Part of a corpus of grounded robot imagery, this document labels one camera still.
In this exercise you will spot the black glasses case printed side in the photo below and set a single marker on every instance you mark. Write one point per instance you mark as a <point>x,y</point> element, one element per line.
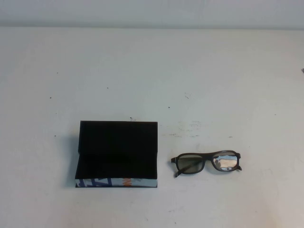
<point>118,142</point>

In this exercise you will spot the dark framed glasses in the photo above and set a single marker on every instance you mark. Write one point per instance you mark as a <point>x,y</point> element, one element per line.
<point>185,164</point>

